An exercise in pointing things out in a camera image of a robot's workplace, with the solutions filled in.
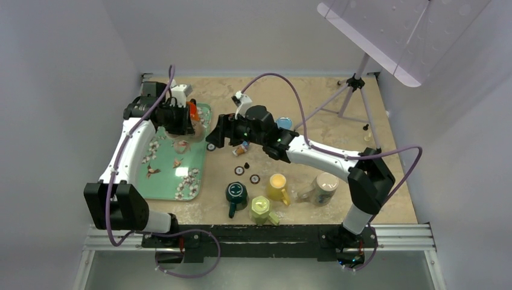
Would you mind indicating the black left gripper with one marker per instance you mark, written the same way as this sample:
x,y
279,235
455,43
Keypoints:
x,y
185,127

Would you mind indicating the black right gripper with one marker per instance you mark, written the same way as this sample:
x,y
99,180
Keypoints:
x,y
217,138

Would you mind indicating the orange mug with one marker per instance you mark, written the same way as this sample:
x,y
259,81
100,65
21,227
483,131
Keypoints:
x,y
194,116

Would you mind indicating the green floral tray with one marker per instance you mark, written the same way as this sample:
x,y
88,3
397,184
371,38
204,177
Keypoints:
x,y
167,175

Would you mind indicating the blue mug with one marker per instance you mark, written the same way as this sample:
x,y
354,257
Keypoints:
x,y
284,123

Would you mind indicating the light green hexagonal mug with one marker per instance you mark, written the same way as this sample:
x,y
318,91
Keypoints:
x,y
261,211

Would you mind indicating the yellow mug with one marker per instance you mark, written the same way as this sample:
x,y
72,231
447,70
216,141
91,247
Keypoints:
x,y
276,189

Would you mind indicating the cream coral mug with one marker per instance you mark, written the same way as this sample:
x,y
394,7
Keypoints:
x,y
320,191

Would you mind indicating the grey music stand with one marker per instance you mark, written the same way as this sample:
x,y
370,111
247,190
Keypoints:
x,y
424,50

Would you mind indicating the teal seashell mug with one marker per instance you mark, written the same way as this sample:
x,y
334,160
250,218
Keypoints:
x,y
182,143

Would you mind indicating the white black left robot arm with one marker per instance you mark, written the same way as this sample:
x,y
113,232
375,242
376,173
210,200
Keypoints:
x,y
114,201

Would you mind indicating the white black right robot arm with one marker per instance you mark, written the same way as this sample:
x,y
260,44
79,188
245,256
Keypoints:
x,y
369,179

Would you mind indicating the dark green mug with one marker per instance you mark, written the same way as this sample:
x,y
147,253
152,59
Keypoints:
x,y
237,196

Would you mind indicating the ice cream cone toy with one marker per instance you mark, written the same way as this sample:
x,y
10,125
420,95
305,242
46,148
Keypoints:
x,y
241,149

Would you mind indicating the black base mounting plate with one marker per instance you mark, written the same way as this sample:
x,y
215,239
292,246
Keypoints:
x,y
322,242

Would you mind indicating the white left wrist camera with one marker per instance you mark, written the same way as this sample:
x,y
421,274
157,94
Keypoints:
x,y
179,93

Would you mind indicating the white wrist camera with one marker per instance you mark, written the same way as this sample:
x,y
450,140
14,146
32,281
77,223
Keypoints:
x,y
243,103
179,93

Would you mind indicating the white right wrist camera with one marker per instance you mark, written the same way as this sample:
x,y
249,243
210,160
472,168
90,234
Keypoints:
x,y
243,103

